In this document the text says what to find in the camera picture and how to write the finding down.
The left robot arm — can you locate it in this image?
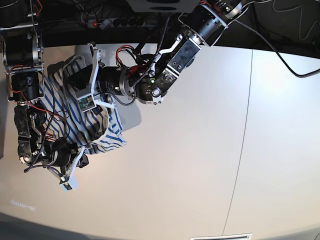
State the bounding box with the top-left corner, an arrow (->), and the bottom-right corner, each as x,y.
66,0 -> 245,110

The blue white striped T-shirt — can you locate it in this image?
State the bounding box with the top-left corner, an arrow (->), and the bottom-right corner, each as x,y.
40,55 -> 126,155

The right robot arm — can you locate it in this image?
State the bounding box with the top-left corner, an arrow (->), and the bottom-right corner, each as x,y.
0,0 -> 89,177

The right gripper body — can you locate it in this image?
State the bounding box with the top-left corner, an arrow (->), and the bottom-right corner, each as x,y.
42,137 -> 78,175

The grey box at left edge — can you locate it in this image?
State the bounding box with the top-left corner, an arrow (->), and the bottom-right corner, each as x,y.
0,109 -> 7,159

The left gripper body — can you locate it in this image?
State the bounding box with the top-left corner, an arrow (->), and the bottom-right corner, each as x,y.
96,66 -> 139,98

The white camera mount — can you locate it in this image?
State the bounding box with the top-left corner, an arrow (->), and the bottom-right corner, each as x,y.
59,146 -> 86,192
75,42 -> 116,113

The black power strip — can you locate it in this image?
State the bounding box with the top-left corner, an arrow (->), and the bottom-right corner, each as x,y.
86,16 -> 176,29

